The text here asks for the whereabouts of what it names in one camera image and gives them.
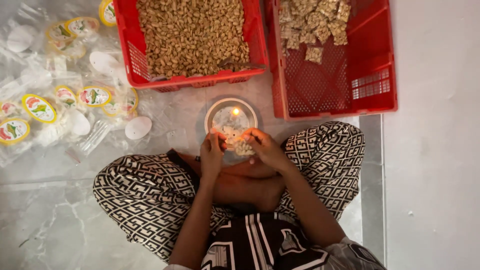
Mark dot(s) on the person's left hand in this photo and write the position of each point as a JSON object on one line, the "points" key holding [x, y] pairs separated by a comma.
{"points": [[210, 159]]}

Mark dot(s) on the person's right hand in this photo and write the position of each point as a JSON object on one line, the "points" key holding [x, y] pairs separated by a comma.
{"points": [[270, 152]]}

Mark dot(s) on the person's right fingers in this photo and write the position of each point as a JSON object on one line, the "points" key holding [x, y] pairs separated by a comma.
{"points": [[253, 135]]}

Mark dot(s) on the person's left fingers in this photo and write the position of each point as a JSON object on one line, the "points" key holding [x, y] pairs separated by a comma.
{"points": [[218, 139]]}

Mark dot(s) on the small clear peanut packet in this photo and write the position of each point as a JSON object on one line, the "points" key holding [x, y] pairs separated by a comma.
{"points": [[243, 149]]}

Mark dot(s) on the lit candle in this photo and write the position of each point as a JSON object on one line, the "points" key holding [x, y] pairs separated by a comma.
{"points": [[234, 117]]}

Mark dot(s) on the round metal bowl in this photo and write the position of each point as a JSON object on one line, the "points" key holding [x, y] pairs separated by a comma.
{"points": [[210, 112]]}

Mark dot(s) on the small empty clear bag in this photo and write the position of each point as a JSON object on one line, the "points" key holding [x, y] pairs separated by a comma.
{"points": [[177, 139]]}

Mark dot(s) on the person's bare feet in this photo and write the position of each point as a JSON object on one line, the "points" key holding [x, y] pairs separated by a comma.
{"points": [[247, 187]]}

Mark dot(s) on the white oval label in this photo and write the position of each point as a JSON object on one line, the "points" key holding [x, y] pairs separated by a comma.
{"points": [[138, 128]]}

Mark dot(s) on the black white patterned trousers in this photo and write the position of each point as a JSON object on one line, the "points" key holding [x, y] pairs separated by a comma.
{"points": [[150, 195]]}

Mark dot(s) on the red plastic crate with packets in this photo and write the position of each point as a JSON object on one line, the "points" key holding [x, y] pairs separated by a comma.
{"points": [[337, 86]]}

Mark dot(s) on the heap of loose peanuts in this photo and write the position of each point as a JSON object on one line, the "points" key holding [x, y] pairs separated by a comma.
{"points": [[191, 33]]}

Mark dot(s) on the black white patterned shirt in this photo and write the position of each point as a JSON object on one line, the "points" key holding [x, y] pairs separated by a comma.
{"points": [[262, 243]]}

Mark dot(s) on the red plastic crate with peanuts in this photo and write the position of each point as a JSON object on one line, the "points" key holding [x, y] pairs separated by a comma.
{"points": [[131, 56]]}

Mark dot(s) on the heap of filled peanut packets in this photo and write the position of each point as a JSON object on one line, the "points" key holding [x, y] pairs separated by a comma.
{"points": [[318, 20]]}

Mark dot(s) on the pile of labelled plastic bags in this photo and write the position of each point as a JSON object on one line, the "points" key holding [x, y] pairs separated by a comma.
{"points": [[56, 86]]}

